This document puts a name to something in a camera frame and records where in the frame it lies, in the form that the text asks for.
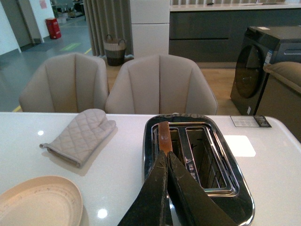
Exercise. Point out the beige quilted oven mitt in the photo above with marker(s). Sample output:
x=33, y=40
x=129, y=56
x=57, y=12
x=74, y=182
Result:
x=81, y=137

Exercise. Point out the beige cushioned seat at right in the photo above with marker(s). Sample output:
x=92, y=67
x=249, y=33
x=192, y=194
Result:
x=281, y=98

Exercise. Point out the dark grey washing machine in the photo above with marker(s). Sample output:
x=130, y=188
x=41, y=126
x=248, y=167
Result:
x=262, y=46

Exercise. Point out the cream round plate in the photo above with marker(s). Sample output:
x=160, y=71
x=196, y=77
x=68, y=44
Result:
x=42, y=201

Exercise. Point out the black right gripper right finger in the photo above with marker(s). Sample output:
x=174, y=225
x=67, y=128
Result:
x=193, y=206

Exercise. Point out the right beige upholstered chair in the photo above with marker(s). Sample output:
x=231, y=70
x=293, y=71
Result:
x=161, y=84

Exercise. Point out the chrome and white toaster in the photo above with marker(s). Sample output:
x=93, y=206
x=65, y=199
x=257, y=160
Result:
x=202, y=149

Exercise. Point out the woven laundry basket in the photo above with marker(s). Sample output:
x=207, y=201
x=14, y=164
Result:
x=115, y=50

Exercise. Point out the black and white label card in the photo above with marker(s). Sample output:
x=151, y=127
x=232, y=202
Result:
x=250, y=121

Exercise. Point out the red box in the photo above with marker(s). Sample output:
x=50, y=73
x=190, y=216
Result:
x=53, y=28

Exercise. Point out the white cabinet column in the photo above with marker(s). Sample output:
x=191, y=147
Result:
x=150, y=27

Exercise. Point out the left beige upholstered chair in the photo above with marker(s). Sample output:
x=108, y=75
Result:
x=69, y=83

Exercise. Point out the grey kitchen counter cabinet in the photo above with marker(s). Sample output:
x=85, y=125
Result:
x=215, y=33

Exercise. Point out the slice of toast bread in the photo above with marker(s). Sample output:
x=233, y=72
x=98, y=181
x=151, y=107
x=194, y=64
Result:
x=164, y=138

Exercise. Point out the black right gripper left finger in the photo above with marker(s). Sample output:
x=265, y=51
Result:
x=149, y=209

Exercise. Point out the beige upholstered chair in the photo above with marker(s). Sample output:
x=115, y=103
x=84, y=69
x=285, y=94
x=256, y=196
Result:
x=161, y=84
x=69, y=83

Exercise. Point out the beige curtain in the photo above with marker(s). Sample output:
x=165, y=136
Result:
x=108, y=17

